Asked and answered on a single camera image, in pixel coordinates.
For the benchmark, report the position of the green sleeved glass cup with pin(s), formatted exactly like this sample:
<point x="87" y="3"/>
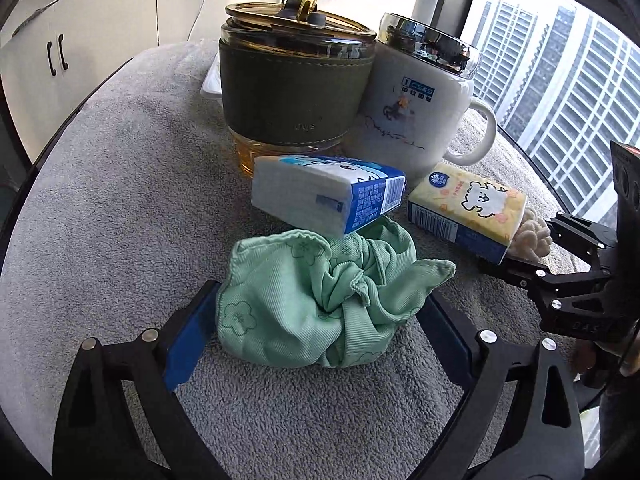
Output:
<point x="290" y="86"/>

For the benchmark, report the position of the chrome mug lid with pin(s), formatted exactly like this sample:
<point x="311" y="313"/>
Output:
<point x="429" y="44"/>

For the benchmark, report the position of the white ceramic mug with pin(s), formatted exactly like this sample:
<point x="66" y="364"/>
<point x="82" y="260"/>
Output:
<point x="409" y="114"/>

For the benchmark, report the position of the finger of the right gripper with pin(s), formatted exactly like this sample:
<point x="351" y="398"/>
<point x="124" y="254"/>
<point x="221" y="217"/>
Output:
<point x="583" y="238"/>
<point x="526" y="275"/>

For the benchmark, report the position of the cream knotted rope toy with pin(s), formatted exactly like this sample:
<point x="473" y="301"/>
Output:
<point x="532" y="240"/>

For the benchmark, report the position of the grey towel table cover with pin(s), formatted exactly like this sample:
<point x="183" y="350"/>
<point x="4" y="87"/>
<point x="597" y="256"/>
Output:
<point x="139" y="203"/>

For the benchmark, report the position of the right hand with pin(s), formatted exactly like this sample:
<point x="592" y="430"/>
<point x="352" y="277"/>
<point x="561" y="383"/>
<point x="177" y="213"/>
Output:
<point x="591" y="363"/>

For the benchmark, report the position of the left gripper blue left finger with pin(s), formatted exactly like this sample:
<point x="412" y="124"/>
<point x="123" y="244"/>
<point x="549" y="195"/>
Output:
<point x="95" y="437"/>

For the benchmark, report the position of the blue tissue pack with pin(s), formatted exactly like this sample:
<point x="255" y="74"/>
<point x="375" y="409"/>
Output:
<point x="332" y="196"/>

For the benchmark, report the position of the white lower cabinet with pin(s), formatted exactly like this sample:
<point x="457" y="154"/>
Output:
<point x="54" y="62"/>

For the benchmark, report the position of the green flower cloth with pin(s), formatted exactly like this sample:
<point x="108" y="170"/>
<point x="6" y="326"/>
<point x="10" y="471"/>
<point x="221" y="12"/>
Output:
<point x="297" y="299"/>

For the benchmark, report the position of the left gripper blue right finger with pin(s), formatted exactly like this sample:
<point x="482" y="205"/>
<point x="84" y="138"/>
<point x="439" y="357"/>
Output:
<point x="542" y="436"/>

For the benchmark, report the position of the yellow bear tissue pack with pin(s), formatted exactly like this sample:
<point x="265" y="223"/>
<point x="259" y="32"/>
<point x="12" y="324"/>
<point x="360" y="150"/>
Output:
<point x="474" y="213"/>

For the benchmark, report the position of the white plastic tray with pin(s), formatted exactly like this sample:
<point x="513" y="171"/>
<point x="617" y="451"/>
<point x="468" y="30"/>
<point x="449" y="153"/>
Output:
<point x="211" y="86"/>

